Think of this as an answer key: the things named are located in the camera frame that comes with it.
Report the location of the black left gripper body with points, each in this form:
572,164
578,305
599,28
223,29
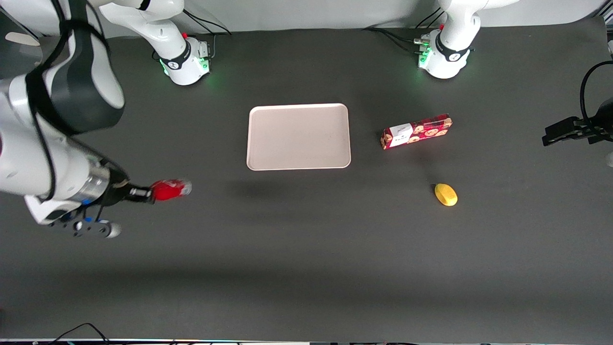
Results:
599,125

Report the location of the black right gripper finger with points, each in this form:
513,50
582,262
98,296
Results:
141,198
141,190

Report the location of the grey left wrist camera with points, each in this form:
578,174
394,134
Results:
610,159

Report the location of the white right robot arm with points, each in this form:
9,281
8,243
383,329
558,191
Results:
57,96

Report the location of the red coke bottle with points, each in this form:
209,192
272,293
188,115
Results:
170,189

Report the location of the yellow lemon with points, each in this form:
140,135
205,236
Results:
446,194

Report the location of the red cookie box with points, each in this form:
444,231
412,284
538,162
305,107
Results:
416,132

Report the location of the pale pink rectangular tray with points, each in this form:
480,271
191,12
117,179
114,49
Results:
298,136

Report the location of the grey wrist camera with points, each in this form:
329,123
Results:
610,159
93,228

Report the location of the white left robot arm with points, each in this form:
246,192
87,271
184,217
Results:
452,43

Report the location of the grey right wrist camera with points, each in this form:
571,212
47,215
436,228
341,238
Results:
93,228

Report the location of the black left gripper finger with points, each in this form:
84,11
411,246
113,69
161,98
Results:
567,137
565,125

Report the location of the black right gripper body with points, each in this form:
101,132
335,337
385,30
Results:
116,191

